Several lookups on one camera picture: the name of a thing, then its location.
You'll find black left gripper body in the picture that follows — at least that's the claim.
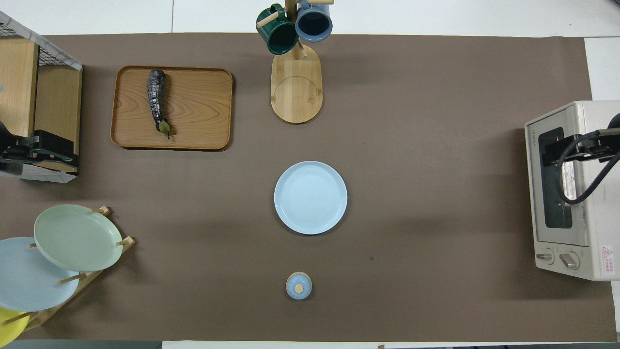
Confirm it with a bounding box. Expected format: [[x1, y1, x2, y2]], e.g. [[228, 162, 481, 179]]
[[0, 121, 31, 176]]

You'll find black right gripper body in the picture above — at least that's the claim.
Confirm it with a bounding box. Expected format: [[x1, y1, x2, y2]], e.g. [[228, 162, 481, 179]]
[[584, 112, 620, 161]]

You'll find dark purple eggplant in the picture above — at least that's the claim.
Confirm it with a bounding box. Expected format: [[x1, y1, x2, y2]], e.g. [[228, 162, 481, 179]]
[[147, 70, 173, 140]]

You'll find beige toaster oven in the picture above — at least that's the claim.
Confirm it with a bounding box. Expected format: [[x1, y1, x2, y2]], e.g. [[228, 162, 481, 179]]
[[525, 101, 620, 281]]

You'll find pale green plate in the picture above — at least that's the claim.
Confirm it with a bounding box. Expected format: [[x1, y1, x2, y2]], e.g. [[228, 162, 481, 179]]
[[33, 204, 124, 273]]

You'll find wooden plate rack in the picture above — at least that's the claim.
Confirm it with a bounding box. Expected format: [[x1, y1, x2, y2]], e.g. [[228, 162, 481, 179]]
[[24, 206, 136, 333]]

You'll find light blue racked plate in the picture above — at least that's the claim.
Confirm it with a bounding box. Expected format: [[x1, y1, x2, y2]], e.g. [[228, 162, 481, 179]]
[[0, 237, 80, 312]]

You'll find wooden serving tray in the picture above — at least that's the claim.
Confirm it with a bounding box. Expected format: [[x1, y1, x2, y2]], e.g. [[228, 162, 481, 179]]
[[110, 65, 234, 151]]

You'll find brown table mat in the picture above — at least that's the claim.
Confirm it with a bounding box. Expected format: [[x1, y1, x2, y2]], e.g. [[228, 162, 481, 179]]
[[0, 33, 617, 342]]

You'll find yellow plate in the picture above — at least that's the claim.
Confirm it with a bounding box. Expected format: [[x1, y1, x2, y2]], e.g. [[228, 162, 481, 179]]
[[0, 307, 30, 349]]

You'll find wooden mug tree stand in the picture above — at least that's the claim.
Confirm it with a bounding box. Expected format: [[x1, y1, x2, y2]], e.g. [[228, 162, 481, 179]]
[[257, 0, 335, 125]]

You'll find dark green mug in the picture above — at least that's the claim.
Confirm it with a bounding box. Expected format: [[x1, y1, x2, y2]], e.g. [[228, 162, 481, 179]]
[[256, 4, 299, 55]]

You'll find blue mug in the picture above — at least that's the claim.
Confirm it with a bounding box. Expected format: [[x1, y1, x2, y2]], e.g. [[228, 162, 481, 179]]
[[294, 0, 334, 43]]

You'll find small blue lidded jar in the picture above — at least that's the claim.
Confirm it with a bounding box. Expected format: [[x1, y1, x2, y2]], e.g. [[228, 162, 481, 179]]
[[285, 272, 313, 301]]

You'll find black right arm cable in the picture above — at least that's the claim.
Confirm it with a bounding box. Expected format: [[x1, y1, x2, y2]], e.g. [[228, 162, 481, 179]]
[[556, 128, 620, 205]]

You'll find wood and wire shelf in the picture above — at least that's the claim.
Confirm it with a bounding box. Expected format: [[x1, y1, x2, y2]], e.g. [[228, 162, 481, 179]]
[[0, 11, 84, 184]]

